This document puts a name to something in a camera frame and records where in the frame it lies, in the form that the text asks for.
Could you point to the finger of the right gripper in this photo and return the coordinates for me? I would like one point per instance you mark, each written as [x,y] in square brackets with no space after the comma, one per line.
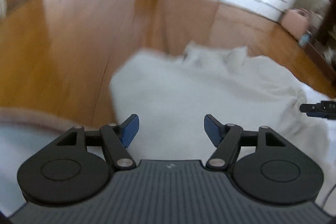
[312,108]
[322,115]

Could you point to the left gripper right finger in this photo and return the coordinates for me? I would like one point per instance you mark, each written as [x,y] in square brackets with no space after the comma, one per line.
[226,139]

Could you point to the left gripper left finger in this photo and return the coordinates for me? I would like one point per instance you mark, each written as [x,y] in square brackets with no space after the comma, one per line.
[115,141]

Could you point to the white fleece zip hoodie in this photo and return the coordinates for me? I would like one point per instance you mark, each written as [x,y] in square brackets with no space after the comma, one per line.
[200,65]

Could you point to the dark wooden desk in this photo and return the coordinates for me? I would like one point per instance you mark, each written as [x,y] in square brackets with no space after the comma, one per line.
[321,48]

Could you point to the blue spray bottle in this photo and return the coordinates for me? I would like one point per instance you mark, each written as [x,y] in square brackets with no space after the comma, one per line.
[305,39]

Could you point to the pink small suitcase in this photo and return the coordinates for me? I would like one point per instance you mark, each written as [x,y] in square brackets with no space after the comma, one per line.
[296,22]

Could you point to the checkered grey pink rug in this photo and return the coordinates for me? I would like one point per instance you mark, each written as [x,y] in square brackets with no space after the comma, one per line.
[26,147]

